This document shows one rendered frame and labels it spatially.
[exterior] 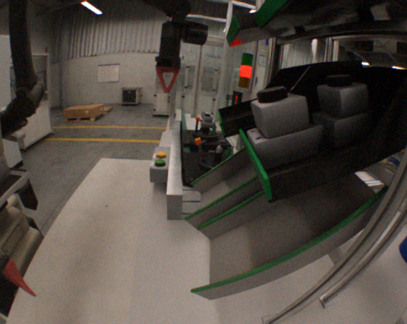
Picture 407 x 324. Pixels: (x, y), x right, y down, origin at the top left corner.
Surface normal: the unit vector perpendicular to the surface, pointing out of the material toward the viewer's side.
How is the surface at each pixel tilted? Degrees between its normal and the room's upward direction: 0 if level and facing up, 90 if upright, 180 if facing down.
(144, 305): 0
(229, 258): 45
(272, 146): 90
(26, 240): 8
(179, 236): 0
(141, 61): 90
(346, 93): 89
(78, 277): 0
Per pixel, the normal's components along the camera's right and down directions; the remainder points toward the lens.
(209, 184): -0.04, 0.44
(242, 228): -0.63, -0.71
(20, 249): 0.25, -0.88
